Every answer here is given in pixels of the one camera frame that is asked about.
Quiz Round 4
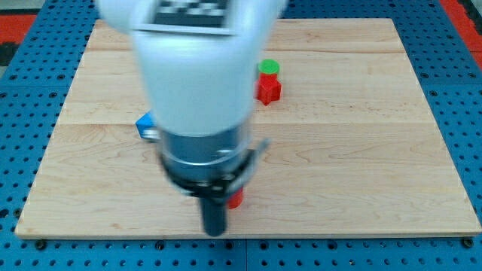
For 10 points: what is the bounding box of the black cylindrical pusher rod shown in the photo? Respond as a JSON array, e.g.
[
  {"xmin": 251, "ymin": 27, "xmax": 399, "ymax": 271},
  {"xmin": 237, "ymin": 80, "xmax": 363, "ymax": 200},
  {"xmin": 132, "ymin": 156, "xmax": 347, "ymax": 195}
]
[{"xmin": 200, "ymin": 197, "xmax": 227, "ymax": 237}]

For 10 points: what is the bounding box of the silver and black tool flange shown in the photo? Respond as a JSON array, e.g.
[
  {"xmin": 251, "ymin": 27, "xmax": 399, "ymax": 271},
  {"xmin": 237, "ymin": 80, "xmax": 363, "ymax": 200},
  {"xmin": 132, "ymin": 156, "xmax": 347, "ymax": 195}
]
[{"xmin": 149, "ymin": 122, "xmax": 270, "ymax": 198}]

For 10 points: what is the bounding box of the red circle block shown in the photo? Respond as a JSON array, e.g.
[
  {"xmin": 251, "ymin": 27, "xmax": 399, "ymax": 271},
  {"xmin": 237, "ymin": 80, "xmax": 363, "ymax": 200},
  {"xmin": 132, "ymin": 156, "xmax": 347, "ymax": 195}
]
[{"xmin": 227, "ymin": 187, "xmax": 244, "ymax": 209}]

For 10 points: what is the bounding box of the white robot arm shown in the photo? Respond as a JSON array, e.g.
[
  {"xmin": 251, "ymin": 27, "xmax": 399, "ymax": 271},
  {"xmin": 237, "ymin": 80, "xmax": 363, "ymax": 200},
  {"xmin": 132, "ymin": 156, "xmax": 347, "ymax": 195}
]
[{"xmin": 95, "ymin": 0, "xmax": 287, "ymax": 236}]

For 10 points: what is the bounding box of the red star block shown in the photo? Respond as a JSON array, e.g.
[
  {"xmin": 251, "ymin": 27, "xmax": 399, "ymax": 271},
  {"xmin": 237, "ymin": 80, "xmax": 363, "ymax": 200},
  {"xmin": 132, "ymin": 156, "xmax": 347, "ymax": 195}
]
[{"xmin": 256, "ymin": 73, "xmax": 282, "ymax": 105}]

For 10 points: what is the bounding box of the green circle block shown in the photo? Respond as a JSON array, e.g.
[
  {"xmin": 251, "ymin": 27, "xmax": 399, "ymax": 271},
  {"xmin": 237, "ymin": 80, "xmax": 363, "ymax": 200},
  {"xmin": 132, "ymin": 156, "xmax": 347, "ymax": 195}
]
[{"xmin": 258, "ymin": 59, "xmax": 280, "ymax": 75}]

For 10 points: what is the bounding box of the blue cube block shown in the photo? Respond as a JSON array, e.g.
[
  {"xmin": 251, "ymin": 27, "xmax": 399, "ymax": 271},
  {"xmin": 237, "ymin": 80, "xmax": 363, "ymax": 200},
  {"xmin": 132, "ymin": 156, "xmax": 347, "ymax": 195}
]
[{"xmin": 135, "ymin": 111, "xmax": 159, "ymax": 141}]

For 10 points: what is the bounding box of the light wooden board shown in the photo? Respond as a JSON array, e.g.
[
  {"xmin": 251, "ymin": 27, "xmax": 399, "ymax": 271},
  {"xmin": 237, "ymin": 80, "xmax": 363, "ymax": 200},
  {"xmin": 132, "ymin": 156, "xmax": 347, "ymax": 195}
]
[{"xmin": 15, "ymin": 19, "xmax": 481, "ymax": 239}]

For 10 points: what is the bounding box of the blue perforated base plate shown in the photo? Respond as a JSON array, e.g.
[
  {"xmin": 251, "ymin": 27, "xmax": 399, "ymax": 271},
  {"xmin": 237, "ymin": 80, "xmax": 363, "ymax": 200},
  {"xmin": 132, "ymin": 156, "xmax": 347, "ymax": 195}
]
[{"xmin": 1, "ymin": 0, "xmax": 481, "ymax": 270}]

